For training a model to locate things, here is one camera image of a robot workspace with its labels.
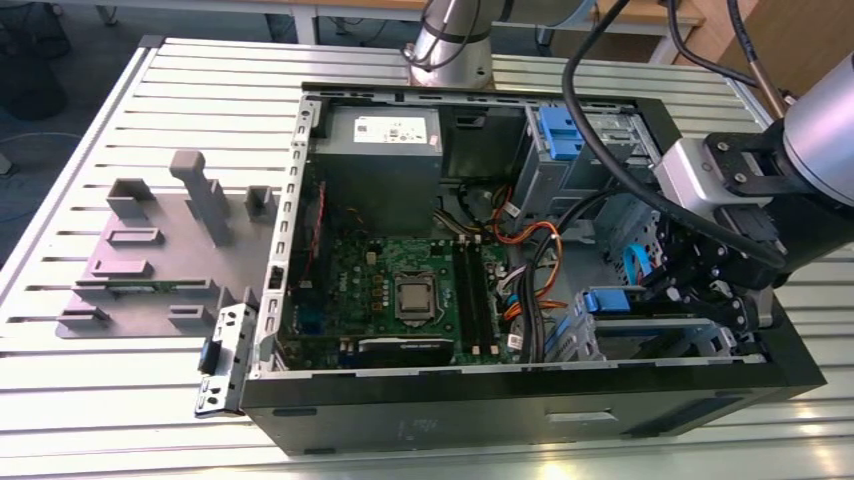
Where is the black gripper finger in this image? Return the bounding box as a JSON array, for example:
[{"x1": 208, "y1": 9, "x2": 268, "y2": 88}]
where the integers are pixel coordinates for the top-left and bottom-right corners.
[
  {"x1": 683, "y1": 282, "x2": 777, "y2": 335},
  {"x1": 639, "y1": 249, "x2": 722, "y2": 304}
]

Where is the hard disk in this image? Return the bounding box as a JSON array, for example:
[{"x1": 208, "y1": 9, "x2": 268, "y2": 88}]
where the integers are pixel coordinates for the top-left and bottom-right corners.
[{"x1": 543, "y1": 285, "x2": 695, "y2": 362}]

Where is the metal disk bay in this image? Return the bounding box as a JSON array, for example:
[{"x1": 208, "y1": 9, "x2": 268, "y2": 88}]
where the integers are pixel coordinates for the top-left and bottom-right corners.
[{"x1": 572, "y1": 284, "x2": 755, "y2": 361}]

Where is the black RAM slot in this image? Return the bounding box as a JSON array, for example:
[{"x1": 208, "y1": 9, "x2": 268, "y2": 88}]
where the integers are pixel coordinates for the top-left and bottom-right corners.
[
  {"x1": 467, "y1": 234, "x2": 503, "y2": 354},
  {"x1": 451, "y1": 235, "x2": 483, "y2": 355}
]

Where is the grey metal drive cage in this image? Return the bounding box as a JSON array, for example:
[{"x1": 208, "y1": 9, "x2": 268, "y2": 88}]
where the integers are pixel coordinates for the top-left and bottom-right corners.
[{"x1": 512, "y1": 102, "x2": 669, "y2": 221}]

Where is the blue plastic drive latch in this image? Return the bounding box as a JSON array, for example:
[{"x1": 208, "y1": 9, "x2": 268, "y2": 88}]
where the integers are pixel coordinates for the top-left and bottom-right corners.
[{"x1": 538, "y1": 105, "x2": 587, "y2": 162}]

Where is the silver CPU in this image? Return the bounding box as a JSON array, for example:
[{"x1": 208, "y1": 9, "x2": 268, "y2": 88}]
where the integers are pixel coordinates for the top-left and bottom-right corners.
[{"x1": 398, "y1": 284, "x2": 435, "y2": 314}]

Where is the CPU socket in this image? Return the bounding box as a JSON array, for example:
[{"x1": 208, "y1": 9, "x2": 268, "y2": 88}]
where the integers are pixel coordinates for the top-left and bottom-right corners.
[{"x1": 388, "y1": 268, "x2": 447, "y2": 327}]

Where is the brown wooden cabinet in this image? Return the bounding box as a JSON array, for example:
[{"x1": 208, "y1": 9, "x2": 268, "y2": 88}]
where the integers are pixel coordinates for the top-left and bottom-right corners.
[{"x1": 717, "y1": 0, "x2": 854, "y2": 101}]

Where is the black PC case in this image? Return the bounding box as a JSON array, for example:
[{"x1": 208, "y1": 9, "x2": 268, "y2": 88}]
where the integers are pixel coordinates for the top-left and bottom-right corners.
[{"x1": 238, "y1": 81, "x2": 829, "y2": 457}]

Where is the black graphics card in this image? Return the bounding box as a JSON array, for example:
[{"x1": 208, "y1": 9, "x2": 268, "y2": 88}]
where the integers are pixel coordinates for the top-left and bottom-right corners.
[{"x1": 336, "y1": 337, "x2": 455, "y2": 369}]

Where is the green motherboard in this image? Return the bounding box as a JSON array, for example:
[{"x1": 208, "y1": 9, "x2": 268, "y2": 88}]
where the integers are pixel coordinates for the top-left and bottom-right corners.
[{"x1": 276, "y1": 234, "x2": 528, "y2": 371}]

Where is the grey power supply unit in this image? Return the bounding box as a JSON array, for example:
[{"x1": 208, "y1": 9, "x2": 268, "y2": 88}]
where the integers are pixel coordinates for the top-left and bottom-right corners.
[{"x1": 311, "y1": 105, "x2": 446, "y2": 236}]

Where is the grey parts rack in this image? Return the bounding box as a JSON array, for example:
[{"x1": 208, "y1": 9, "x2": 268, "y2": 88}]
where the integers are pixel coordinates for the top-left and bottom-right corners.
[{"x1": 56, "y1": 151, "x2": 282, "y2": 342}]

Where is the green RAM stick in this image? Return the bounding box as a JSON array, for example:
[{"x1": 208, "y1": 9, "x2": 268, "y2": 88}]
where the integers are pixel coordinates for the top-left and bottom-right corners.
[{"x1": 105, "y1": 282, "x2": 179, "y2": 296}]

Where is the blue data wire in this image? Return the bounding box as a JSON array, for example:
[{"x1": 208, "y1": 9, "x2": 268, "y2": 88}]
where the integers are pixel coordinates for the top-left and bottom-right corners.
[{"x1": 623, "y1": 242, "x2": 654, "y2": 289}]

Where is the thick black cable bundle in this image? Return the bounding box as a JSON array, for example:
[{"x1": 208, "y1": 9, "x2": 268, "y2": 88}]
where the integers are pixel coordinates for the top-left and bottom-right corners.
[{"x1": 516, "y1": 189, "x2": 629, "y2": 364}]

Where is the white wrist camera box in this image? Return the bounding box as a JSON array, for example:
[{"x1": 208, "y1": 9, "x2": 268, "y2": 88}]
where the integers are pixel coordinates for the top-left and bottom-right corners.
[{"x1": 653, "y1": 138, "x2": 775, "y2": 217}]

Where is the orange wire bundle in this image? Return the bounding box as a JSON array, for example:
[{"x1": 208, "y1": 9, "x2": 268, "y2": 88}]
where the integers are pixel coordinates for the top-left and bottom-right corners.
[{"x1": 492, "y1": 187, "x2": 568, "y2": 321}]

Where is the black cable with brown end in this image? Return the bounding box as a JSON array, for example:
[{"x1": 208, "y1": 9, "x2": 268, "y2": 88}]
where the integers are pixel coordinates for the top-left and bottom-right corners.
[{"x1": 726, "y1": 0, "x2": 789, "y2": 119}]

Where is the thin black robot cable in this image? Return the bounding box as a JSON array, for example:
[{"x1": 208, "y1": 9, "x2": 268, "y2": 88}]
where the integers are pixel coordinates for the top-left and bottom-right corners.
[{"x1": 666, "y1": 0, "x2": 766, "y2": 86}]

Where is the wooden desk with white frame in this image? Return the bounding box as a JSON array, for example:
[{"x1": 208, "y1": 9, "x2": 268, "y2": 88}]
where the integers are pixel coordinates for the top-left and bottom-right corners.
[{"x1": 263, "y1": 0, "x2": 707, "y2": 66}]

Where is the metal expansion slot bracket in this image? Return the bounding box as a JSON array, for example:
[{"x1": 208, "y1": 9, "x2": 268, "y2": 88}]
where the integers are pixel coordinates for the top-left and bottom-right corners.
[{"x1": 192, "y1": 299, "x2": 262, "y2": 419}]

